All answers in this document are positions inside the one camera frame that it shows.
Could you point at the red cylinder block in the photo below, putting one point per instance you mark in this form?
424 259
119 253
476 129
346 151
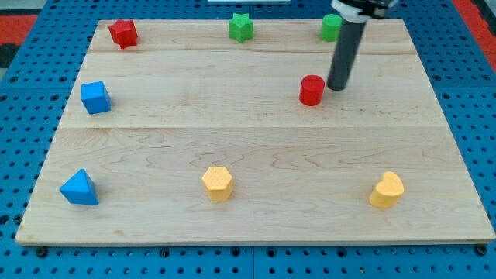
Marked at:
311 90

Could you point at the blue triangle block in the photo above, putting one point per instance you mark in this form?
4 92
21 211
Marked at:
80 189

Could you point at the yellow hexagon block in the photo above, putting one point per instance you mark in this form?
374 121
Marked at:
218 184

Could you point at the wooden board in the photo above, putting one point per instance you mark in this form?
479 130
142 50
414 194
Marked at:
187 97

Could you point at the green star block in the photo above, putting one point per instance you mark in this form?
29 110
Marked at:
241 27

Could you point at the green cylinder block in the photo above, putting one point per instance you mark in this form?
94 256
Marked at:
330 27

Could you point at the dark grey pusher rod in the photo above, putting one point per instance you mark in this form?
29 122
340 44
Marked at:
344 55

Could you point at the yellow heart block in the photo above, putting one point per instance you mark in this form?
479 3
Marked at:
388 191

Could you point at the blue cube block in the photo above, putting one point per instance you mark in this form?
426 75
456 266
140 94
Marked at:
95 97

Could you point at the red star block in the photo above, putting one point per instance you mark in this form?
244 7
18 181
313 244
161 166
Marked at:
123 32

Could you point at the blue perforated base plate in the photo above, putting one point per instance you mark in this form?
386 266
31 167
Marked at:
47 42

